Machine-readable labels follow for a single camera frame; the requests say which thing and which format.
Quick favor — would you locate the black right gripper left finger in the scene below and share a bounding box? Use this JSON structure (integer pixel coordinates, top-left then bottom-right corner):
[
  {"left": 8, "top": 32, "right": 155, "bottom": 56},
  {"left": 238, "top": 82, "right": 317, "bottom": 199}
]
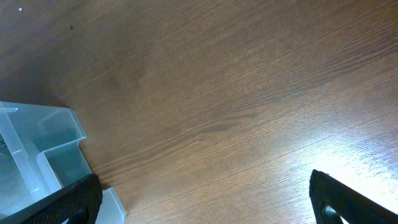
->
[{"left": 1, "top": 174, "right": 103, "bottom": 224}]

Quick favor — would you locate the clear plastic storage bin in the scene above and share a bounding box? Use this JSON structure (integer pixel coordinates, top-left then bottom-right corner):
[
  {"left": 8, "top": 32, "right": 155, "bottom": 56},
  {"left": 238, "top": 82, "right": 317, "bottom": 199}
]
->
[{"left": 1, "top": 101, "right": 126, "bottom": 223}]

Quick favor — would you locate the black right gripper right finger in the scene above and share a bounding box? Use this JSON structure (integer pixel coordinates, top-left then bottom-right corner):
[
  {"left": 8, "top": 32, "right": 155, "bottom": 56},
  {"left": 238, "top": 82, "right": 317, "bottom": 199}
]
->
[{"left": 309, "top": 169, "right": 397, "bottom": 224}]

